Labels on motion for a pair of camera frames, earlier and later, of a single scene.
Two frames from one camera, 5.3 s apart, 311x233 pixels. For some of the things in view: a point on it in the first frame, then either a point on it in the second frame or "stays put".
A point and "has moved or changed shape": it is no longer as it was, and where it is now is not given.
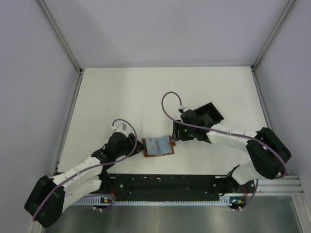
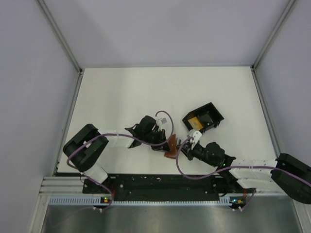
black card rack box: (209, 115) stays put
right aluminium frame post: (271, 37) stays put
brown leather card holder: (156, 146) has moved or changed shape
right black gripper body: (183, 133) -> (199, 152)
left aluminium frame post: (60, 35) stays put
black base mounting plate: (179, 185) stays put
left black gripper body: (128, 144) -> (154, 137)
